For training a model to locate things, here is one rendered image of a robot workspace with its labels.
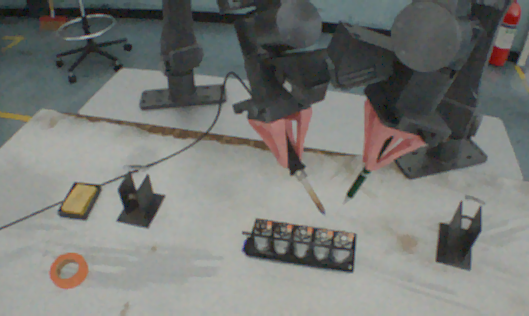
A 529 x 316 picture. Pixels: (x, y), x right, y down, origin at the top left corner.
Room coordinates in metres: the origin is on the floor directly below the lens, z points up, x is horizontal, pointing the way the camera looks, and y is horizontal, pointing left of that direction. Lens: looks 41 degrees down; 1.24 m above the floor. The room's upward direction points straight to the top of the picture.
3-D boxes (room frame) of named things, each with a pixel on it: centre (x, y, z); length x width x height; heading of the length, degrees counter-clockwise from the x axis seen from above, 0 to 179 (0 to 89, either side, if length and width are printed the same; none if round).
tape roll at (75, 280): (0.30, 0.29, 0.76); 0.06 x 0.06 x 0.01
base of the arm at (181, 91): (0.78, 0.19, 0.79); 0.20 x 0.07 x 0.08; 97
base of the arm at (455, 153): (0.56, -0.35, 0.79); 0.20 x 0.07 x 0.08; 105
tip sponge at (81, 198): (0.44, 0.32, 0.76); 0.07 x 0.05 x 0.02; 174
